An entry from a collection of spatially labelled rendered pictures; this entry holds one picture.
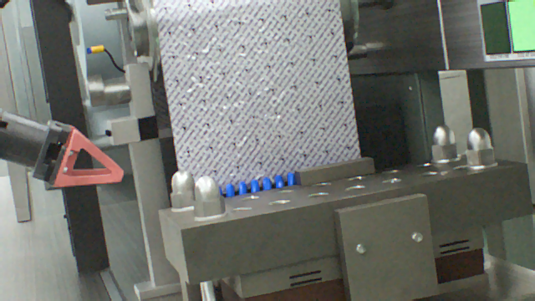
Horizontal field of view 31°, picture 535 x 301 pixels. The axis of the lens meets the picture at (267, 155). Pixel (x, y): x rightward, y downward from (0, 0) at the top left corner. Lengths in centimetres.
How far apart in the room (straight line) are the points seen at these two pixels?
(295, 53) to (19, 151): 36
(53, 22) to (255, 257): 63
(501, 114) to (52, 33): 69
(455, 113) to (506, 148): 399
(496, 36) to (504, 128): 44
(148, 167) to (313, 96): 23
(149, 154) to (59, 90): 28
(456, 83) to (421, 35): 423
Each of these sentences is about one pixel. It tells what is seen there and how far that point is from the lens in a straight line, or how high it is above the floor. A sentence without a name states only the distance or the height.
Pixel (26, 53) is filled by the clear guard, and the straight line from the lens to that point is 220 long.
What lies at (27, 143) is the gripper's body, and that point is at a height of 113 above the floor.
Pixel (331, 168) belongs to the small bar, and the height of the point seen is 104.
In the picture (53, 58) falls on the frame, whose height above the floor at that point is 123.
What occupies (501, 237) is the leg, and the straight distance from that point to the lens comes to 150.
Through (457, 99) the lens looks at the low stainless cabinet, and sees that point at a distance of 547.
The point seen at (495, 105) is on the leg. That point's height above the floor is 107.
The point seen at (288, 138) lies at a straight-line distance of 121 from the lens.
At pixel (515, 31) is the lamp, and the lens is 101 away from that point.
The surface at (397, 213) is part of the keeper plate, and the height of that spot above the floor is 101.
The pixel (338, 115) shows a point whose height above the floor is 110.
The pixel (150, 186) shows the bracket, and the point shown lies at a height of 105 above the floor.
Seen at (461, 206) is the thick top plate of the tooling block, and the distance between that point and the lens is 108.
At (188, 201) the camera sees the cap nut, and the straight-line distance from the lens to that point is 111.
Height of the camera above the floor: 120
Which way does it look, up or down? 6 degrees down
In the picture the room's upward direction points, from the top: 8 degrees counter-clockwise
